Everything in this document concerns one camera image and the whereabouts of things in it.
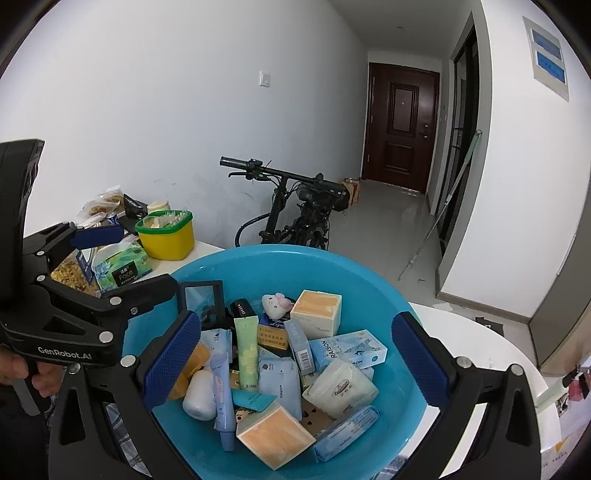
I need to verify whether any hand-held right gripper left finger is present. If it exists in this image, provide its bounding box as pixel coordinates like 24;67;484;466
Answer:
48;310;204;480

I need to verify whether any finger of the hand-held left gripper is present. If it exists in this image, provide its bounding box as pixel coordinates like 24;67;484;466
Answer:
37;274;180;324
22;222;126;263

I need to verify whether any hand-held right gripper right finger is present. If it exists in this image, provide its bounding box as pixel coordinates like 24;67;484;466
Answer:
390;311;541;480

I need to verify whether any green squeeze tube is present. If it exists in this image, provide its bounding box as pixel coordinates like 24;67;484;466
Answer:
233;316;259;393

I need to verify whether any blue plastic basin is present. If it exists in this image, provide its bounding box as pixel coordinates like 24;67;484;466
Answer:
121;244;444;480

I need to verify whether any person's left hand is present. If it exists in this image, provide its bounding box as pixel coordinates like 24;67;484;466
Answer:
0;346;81;397

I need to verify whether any orange packet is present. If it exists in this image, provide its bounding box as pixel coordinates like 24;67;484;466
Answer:
168;342;211;400

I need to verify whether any green tissue pack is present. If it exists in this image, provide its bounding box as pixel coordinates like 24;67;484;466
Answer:
91;243;153;292

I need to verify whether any clear snack bag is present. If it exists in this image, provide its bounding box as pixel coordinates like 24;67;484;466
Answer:
76;185;125;227

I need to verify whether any small white bottle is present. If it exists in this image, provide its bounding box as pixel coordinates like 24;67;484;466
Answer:
182;369;218;421

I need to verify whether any black snack bag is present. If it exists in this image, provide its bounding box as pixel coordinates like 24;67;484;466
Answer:
122;194;148;220

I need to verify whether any clear cereal container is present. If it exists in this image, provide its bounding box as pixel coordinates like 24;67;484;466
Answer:
50;249;102;298

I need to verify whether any yellow container with green lid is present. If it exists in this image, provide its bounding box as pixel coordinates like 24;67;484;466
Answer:
135;210;195;261

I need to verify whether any black mirror case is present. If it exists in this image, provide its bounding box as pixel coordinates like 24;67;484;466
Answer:
178;280;227;324

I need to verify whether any light blue squeeze tube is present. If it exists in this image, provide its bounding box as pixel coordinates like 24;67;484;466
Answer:
210;352;236;452

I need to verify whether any light blue printed box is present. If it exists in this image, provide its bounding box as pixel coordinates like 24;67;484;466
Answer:
307;329;389;370

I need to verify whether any white pad packet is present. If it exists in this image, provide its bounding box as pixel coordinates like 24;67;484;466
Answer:
302;359;379;421

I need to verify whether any teal flat packet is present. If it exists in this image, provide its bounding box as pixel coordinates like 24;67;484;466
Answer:
231;388;273;411

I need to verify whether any blue plaid cloth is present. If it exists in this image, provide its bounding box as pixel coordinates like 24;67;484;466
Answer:
99;401;153;480

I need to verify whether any blue wipes pack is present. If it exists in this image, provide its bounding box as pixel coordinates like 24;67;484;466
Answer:
314;405;380;462

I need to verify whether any orange cigarette box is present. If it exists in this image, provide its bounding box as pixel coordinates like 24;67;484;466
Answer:
257;314;291;358

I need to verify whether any light blue pad pack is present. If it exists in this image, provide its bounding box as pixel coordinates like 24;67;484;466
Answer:
257;357;303;421

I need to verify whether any cream cube box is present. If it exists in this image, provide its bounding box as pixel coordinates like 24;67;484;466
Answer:
235;399;317;472
290;290;343;337

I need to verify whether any brown dotted box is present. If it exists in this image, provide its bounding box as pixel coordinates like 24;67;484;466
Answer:
300;399;338;439

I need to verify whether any blue white barcode box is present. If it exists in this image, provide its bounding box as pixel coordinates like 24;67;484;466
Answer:
284;318;317;374

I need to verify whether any pink white plush toy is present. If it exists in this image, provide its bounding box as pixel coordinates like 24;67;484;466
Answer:
262;292;296;321

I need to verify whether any grey cabinet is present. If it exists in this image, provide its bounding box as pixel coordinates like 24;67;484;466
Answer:
529;231;578;370

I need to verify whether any green mop pole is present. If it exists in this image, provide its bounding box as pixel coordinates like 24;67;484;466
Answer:
397;129;483;282

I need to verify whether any black bicycle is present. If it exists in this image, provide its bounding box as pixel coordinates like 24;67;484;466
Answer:
219;156;350;252

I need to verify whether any dark brown door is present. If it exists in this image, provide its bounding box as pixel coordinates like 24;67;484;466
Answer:
361;62;439;195

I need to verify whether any dark sliding door frame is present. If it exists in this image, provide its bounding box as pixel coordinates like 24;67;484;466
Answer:
434;14;478;254

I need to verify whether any blue wall sign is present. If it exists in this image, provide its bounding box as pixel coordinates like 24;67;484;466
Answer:
523;16;570;102

